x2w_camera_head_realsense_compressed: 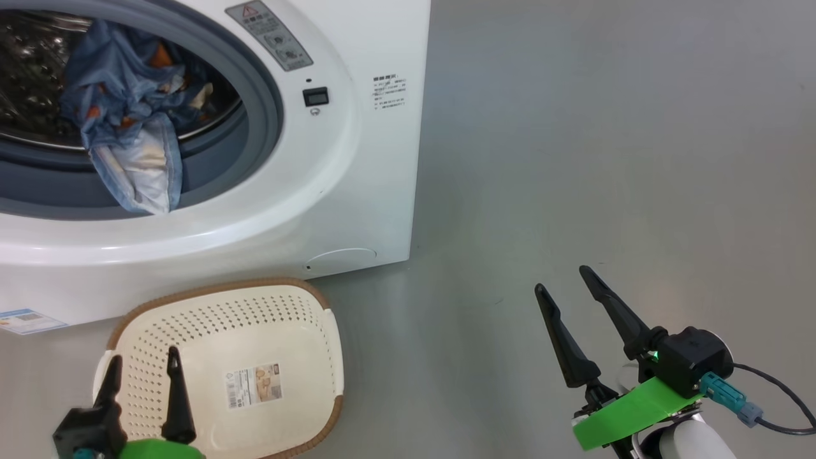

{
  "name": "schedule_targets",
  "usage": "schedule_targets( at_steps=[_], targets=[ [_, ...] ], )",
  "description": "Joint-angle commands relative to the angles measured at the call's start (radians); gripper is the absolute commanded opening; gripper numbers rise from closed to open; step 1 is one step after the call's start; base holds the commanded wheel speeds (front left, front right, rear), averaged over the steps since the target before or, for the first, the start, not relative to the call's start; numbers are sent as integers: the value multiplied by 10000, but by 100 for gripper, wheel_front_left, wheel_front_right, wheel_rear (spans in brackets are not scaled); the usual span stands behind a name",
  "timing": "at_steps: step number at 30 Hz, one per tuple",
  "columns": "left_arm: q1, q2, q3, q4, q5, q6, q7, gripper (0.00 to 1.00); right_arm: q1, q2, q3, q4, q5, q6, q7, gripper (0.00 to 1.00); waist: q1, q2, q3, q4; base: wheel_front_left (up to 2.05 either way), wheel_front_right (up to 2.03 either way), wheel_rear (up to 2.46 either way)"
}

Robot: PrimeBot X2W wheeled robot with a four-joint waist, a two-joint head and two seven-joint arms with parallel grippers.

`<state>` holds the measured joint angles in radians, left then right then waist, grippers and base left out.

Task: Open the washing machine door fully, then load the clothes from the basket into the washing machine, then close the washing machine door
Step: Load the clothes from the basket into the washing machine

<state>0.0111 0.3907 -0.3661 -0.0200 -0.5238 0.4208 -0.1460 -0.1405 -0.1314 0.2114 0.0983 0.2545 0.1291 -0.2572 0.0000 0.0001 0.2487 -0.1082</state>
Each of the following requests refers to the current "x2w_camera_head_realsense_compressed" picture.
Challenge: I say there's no blue bear print garment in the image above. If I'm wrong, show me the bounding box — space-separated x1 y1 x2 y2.
61 19 192 215

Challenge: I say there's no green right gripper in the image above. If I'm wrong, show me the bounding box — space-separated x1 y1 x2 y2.
534 265 705 453

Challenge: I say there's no paper basket label sticker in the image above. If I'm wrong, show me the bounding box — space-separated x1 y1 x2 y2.
223 363 283 411

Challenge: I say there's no cream perforated laundry basket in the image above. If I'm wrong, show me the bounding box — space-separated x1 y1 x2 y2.
92 278 346 459

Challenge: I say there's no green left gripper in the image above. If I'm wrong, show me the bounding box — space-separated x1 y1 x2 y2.
94 346 205 459

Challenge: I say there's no round white filter cover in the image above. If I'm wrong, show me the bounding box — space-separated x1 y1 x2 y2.
306 249 378 277

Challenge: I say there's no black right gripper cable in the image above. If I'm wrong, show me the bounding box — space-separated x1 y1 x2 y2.
732 363 816 437

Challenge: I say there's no white front-load washing machine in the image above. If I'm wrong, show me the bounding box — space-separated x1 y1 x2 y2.
0 0 432 330

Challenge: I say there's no blue energy label sticker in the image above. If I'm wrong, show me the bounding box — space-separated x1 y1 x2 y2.
0 309 68 336

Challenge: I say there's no blue bear-print garment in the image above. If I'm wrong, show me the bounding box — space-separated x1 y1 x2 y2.
0 10 244 151

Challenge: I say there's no grey warning label sticker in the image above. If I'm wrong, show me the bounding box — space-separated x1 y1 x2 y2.
225 0 314 72

